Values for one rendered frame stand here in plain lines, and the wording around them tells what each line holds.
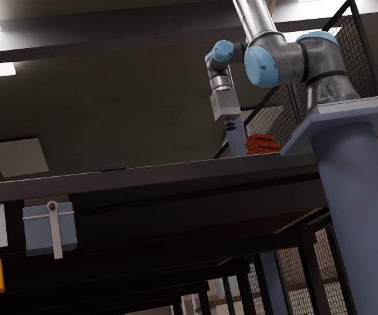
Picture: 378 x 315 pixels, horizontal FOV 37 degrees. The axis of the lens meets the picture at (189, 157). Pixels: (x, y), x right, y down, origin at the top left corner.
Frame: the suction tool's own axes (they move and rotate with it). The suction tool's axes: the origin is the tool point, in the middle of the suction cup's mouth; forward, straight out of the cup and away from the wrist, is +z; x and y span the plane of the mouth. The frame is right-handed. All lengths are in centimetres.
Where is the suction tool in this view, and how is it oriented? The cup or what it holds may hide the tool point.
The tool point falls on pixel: (230, 129)
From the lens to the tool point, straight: 217.0
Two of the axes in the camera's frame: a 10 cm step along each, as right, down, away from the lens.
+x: 3.2, -3.4, -8.8
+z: 1.9, 9.4, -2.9
